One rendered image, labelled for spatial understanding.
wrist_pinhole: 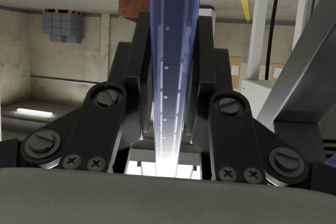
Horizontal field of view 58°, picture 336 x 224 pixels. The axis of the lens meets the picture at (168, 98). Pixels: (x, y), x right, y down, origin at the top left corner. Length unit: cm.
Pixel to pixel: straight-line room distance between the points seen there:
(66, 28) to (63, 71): 183
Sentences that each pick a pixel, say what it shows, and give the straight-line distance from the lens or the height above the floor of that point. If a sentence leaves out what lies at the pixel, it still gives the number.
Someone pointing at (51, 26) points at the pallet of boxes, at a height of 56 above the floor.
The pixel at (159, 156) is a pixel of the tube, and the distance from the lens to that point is 18.
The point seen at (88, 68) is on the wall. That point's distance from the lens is 1112.
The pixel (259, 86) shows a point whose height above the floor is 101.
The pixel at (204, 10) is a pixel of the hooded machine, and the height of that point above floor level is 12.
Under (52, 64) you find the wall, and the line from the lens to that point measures 1192.
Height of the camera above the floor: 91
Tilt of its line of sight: 10 degrees up
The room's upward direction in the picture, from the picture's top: 176 degrees counter-clockwise
